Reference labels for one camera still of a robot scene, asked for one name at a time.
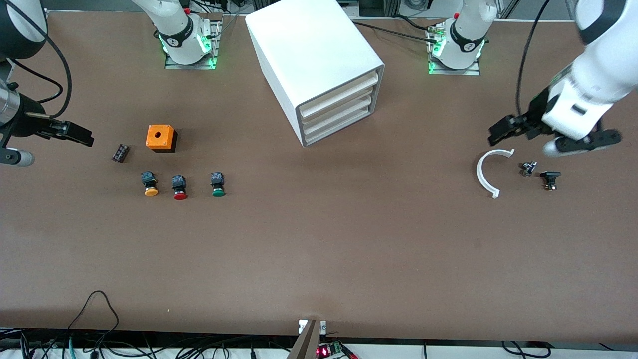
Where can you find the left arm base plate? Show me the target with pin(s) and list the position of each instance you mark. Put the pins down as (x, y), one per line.
(456, 73)

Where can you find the white drawer cabinet housing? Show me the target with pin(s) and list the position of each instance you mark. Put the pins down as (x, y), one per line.
(309, 45)

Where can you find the red push button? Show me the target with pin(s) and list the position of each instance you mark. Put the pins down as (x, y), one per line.
(179, 187)

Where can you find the yellow push button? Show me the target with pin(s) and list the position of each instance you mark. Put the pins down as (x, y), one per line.
(149, 183)

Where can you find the small black metal part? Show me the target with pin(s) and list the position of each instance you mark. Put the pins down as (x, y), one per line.
(529, 168)

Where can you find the black flat-headed switch part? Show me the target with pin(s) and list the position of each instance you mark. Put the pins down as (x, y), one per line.
(550, 177)

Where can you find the white plastic drawer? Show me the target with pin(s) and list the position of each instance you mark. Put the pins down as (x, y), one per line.
(339, 107)
(339, 126)
(339, 117)
(339, 94)

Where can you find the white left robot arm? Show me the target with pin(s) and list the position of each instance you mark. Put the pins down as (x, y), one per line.
(598, 65)

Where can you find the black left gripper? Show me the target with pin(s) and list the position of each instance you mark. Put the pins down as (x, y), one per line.
(536, 112)

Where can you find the grey metal camera mount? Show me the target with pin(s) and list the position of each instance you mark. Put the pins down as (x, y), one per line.
(305, 344)

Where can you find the white curved plastic piece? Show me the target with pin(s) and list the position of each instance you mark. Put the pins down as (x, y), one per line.
(479, 173)

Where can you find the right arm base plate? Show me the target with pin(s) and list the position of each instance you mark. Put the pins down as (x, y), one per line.
(192, 66)

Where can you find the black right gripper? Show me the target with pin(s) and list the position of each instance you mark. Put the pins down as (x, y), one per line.
(26, 121)

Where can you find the circuit board with red light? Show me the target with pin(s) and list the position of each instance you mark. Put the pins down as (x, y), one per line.
(329, 351)

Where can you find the small black terminal block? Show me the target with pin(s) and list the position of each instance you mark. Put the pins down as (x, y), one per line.
(120, 153)

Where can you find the green push button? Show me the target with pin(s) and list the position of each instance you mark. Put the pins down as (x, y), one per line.
(218, 184)

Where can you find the orange box with hole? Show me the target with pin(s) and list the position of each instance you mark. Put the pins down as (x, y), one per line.
(159, 135)

